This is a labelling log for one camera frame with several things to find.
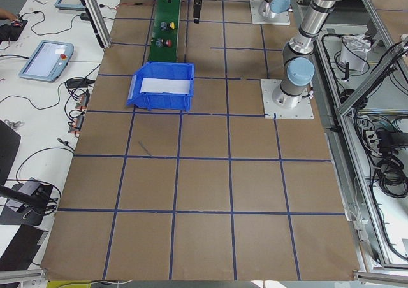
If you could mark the green conveyor belt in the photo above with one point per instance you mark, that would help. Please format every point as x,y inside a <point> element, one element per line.
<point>166,11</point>

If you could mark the teach pendant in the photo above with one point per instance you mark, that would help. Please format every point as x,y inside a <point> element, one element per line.
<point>69,5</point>
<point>47,61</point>

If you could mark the aluminium frame post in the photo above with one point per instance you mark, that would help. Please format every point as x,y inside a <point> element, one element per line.
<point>97,22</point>

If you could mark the far teach pendant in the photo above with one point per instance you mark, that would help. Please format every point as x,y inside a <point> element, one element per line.
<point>69,5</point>

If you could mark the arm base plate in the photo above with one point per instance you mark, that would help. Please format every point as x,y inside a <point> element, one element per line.
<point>278,105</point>
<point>273,13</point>

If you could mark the blue bin left side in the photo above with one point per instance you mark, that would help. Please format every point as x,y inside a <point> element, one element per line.
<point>162,70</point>

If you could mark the white foam pad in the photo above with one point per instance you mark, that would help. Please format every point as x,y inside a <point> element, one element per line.
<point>172,86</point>

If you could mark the near teach pendant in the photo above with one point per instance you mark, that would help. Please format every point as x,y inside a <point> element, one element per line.
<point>47,61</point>

